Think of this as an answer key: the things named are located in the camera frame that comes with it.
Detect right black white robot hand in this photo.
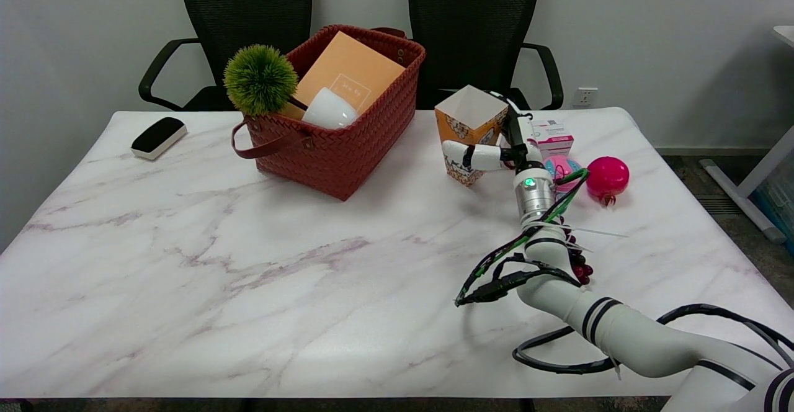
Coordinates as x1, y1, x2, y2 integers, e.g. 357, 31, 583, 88
441, 92, 545, 177

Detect orange white popcorn box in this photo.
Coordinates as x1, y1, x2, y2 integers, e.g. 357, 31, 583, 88
434, 84, 511, 187

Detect pink white carton box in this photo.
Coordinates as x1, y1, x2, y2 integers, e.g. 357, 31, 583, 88
530, 119, 575, 158

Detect blue storage box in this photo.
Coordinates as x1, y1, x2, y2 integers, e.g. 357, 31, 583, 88
747, 170, 794, 258

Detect pink blue round toy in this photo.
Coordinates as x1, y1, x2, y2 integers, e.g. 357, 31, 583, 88
543, 154, 584, 193

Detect magenta pomegranate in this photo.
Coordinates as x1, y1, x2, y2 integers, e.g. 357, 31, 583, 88
586, 156, 631, 207

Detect white zip tie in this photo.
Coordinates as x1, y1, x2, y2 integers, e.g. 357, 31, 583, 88
527, 221, 628, 239

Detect black mesh office chair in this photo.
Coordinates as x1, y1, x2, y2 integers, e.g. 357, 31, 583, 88
138, 0, 313, 112
408, 0, 565, 111

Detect dark red grape bunch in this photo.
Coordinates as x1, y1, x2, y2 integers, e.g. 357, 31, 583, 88
561, 232, 594, 285

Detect red woven basket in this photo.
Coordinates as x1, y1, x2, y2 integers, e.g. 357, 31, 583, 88
231, 24, 427, 202

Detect orange book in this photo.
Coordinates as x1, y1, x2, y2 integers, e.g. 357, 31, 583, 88
279, 31, 406, 121

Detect green ball plant white pot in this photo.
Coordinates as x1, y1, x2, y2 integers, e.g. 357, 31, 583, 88
223, 43, 360, 131

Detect black white board eraser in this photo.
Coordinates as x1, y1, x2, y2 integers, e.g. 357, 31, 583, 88
130, 117, 188, 161

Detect green black robot cable bundle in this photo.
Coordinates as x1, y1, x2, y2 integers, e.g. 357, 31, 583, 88
454, 168, 590, 307

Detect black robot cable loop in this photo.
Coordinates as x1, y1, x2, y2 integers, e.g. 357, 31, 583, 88
512, 303, 794, 375

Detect white desk frame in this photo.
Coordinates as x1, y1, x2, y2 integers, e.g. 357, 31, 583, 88
700, 25, 794, 244

